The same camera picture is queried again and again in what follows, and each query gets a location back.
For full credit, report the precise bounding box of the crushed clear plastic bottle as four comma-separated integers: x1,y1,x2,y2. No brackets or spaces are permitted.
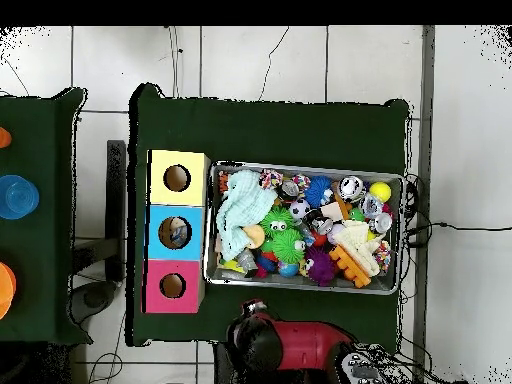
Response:
169,224,190,247

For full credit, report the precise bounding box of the wooden box with three holes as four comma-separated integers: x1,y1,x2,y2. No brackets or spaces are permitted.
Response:
142,149,212,315

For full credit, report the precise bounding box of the mint green cloth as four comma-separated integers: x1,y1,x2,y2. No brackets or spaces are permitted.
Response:
215,169,278,262

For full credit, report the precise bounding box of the small soccer ball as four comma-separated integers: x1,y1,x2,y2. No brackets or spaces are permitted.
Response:
288,198,312,221

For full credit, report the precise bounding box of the green fuzzy toy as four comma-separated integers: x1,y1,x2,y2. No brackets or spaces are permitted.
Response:
271,228,306,265

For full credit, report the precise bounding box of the blue fuzzy toy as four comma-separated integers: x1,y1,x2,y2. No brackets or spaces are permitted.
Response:
304,175,334,210

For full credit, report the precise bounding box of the dark green table cloth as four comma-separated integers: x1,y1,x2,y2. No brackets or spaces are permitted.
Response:
0,87,93,346
127,83,411,355

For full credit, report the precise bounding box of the purple spiky toy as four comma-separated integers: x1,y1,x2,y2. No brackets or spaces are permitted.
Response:
304,245,337,287

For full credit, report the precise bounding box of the cream knitted cloth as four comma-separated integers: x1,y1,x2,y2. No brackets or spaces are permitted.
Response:
332,219,381,278

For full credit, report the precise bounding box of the orange toy building block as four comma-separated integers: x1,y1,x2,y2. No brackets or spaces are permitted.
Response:
328,244,372,289

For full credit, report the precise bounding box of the yellow ball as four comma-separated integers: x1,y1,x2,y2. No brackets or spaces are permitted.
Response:
368,181,392,204

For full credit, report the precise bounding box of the black flat panel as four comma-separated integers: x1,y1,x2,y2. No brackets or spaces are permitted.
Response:
105,139,128,283

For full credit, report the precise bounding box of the blue plastic cup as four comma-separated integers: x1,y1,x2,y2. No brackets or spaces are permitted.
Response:
0,174,40,221

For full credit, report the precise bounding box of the shallow wire mesh bin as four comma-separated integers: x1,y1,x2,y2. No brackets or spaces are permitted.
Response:
202,160,405,296

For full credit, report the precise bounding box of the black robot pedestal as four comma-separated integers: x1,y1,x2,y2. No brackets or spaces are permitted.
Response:
213,342,233,384

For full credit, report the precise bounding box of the black power cable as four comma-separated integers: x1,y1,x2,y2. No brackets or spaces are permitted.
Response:
403,221,512,248

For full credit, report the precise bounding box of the black cable bundle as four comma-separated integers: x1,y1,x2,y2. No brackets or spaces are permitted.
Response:
383,343,469,384

